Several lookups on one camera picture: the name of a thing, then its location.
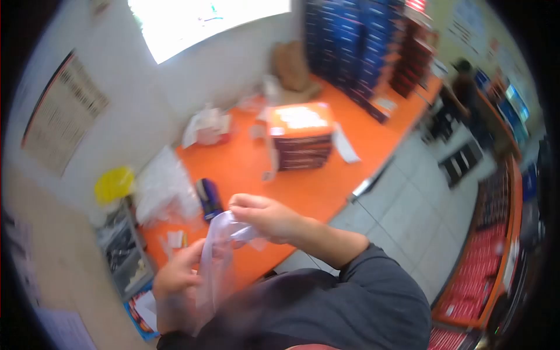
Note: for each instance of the person's left hand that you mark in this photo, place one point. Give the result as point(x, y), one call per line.
point(175, 282)

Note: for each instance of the person's right hand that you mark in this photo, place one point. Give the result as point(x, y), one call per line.
point(271, 221)

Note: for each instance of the person's right fingers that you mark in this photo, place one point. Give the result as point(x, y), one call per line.
point(247, 204)

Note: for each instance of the person's left fingers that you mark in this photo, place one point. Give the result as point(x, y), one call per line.
point(190, 254)

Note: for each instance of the clear plastic bag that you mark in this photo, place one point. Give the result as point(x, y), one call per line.
point(218, 258)

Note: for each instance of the dark blue stapler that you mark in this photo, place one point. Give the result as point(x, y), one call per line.
point(209, 199)

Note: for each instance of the grey tray of parts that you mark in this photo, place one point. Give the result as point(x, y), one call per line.
point(124, 251)

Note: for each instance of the pile of clear plastic bags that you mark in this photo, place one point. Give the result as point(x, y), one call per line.
point(164, 188)

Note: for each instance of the blue and red booklet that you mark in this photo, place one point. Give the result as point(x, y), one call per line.
point(141, 316)

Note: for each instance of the stack of orange-topped boxes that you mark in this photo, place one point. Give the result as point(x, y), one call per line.
point(301, 138)

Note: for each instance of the white crumpled packets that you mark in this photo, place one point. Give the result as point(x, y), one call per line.
point(208, 127)

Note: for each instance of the yellow round object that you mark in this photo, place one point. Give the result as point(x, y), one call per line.
point(113, 184)

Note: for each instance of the white paper sheet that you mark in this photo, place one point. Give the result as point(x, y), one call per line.
point(345, 144)

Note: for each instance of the person's body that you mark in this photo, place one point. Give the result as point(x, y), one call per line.
point(323, 306)

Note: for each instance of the brown paper bag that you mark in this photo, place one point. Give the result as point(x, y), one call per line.
point(292, 70)

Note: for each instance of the stack of blue boxes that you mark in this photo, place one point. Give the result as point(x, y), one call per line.
point(350, 48)

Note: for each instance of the bright window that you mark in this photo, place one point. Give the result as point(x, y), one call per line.
point(205, 22)

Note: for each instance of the stack of red boxes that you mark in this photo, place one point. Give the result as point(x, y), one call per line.
point(413, 57)

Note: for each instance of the full shop shelf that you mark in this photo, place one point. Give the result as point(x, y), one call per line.
point(485, 262)

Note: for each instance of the wall poster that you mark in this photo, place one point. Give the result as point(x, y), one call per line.
point(63, 113)

